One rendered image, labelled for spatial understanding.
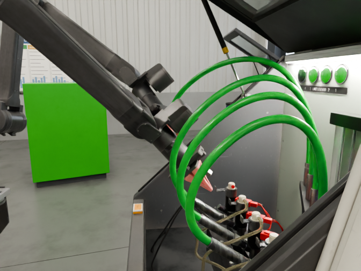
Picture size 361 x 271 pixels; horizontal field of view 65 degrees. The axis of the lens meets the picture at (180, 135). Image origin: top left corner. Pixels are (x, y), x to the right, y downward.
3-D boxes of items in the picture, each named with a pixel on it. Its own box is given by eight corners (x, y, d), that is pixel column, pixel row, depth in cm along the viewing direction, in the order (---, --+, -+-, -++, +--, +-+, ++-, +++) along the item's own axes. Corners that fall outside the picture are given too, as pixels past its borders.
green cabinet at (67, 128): (100, 162, 473) (95, 81, 447) (109, 178, 397) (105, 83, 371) (36, 169, 435) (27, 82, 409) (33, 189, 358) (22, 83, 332)
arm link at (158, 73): (125, 77, 92) (116, 71, 83) (153, 54, 91) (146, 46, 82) (148, 106, 91) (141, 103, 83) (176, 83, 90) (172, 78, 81)
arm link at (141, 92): (135, 95, 91) (127, 88, 85) (152, 81, 90) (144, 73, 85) (146, 111, 88) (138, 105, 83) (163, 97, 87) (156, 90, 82)
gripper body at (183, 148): (204, 156, 66) (182, 133, 66) (172, 183, 68) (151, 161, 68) (205, 150, 73) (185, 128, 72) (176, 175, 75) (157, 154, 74)
